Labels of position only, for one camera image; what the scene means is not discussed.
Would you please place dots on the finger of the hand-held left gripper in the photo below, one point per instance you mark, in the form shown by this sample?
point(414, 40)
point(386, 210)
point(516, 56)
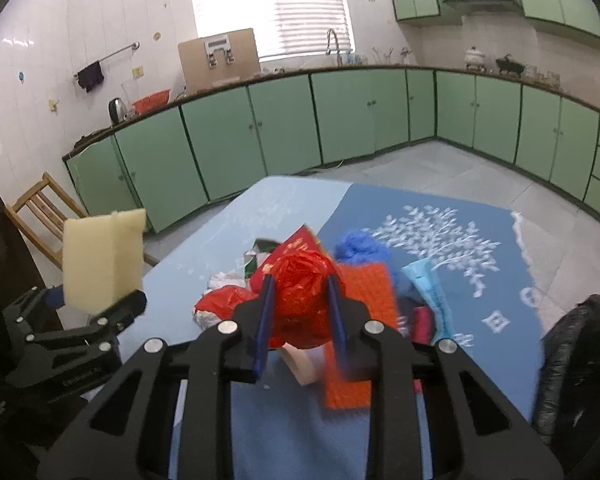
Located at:
point(125, 307)
point(22, 312)

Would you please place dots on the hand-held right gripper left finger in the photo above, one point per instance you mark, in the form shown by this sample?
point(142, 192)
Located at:
point(264, 330)

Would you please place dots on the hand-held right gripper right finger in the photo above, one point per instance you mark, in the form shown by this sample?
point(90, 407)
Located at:
point(336, 320)

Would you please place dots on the red plastic bag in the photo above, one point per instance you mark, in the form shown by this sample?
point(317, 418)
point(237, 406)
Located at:
point(300, 300)
point(222, 302)

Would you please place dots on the blue and white paper cup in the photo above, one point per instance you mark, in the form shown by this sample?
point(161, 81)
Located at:
point(297, 365)

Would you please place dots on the yellow foam sponge block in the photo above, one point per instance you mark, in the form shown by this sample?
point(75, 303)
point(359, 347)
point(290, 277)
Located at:
point(102, 260)

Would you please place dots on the orange knitted cloth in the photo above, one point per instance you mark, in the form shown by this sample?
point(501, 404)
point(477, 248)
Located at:
point(370, 290)

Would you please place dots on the white crumpled tissue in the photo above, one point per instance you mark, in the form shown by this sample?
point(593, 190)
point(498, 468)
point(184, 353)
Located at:
point(225, 279)

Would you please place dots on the green and white carton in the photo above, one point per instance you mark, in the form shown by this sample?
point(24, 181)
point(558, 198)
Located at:
point(260, 260)

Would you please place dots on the blue crumpled plastic cover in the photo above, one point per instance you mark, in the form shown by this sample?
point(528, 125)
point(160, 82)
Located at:
point(360, 245)

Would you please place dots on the magenta cloth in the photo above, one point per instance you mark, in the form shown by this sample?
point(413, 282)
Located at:
point(422, 325)

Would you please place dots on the cyan cloth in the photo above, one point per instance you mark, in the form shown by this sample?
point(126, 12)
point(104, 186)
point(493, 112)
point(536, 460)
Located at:
point(430, 290)

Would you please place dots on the wooden chair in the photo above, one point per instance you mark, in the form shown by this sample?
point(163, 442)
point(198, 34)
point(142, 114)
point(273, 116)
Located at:
point(35, 205)

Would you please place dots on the blue tree print tablecloth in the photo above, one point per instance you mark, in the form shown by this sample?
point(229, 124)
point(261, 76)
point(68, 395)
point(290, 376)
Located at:
point(360, 200)

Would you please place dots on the steel electric kettle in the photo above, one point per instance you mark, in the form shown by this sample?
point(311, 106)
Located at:
point(117, 111)

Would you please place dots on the green lower kitchen cabinets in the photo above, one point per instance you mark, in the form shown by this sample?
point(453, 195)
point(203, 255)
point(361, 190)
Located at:
point(290, 120)

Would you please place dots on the red plastic basin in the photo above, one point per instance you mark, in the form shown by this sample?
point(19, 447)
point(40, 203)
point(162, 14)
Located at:
point(152, 101)

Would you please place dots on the dark hanging towel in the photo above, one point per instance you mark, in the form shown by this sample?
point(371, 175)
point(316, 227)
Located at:
point(91, 77)

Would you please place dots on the brown cardboard box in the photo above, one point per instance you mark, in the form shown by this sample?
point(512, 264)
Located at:
point(200, 70)

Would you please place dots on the steel towel bar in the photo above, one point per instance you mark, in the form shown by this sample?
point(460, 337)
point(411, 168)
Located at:
point(120, 51)

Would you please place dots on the steel kitchen faucet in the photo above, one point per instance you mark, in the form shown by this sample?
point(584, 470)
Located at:
point(334, 42)

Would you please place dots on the white lidded pot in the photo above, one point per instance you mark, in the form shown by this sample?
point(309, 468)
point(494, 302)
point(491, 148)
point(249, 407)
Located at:
point(474, 57)

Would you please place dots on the black wok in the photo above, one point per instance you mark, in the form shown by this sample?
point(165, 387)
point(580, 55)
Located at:
point(509, 65)

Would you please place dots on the white window blind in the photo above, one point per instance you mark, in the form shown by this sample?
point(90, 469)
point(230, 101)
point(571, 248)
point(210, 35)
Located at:
point(270, 10)

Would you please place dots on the cluster of glass jars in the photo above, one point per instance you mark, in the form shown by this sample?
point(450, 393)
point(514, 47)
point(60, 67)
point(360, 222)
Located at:
point(542, 76)

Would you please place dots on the yellowed wall socket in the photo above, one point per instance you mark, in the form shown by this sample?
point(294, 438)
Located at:
point(138, 71)

